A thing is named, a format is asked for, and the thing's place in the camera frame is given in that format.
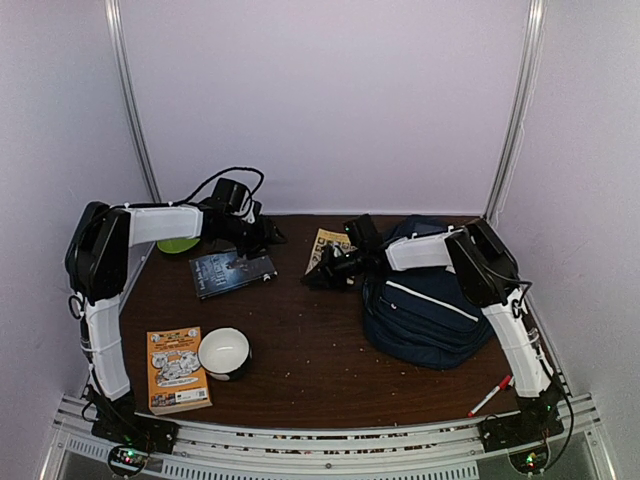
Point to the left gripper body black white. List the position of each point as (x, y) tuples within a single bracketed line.
[(246, 237)]

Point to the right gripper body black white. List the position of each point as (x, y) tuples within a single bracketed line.
[(344, 266)]

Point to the yellow picture-grid book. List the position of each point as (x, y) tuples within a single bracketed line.
[(326, 238)]

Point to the dark blue cover book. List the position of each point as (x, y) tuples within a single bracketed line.
[(223, 272)]

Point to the navy blue student backpack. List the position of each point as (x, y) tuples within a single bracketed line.
[(421, 316)]

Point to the white black bowl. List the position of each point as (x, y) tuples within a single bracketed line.
[(225, 354)]

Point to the orange cartoon paperback book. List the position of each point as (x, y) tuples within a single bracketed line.
[(177, 382)]

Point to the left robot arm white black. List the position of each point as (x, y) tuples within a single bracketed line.
[(97, 259)]

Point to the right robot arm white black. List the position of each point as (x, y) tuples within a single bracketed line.
[(487, 275)]

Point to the green plate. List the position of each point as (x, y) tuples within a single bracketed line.
[(176, 246)]

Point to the red white marker pen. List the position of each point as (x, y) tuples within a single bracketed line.
[(501, 386)]

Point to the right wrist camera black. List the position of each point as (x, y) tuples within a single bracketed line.
[(362, 233)]

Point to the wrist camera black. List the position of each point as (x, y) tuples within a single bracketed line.
[(229, 195), (362, 233)]

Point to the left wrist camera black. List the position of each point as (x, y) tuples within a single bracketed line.
[(229, 195)]

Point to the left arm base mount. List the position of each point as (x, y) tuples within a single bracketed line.
[(135, 437)]

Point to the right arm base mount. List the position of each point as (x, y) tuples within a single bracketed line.
[(526, 435)]

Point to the right aluminium corner post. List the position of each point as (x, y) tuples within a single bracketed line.
[(524, 92)]

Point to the aluminium corner post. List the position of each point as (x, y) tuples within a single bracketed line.
[(524, 92), (118, 41)]

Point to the left aluminium corner post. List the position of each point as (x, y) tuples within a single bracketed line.
[(118, 41)]

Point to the aluminium front rail frame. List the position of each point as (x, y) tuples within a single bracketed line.
[(443, 450)]

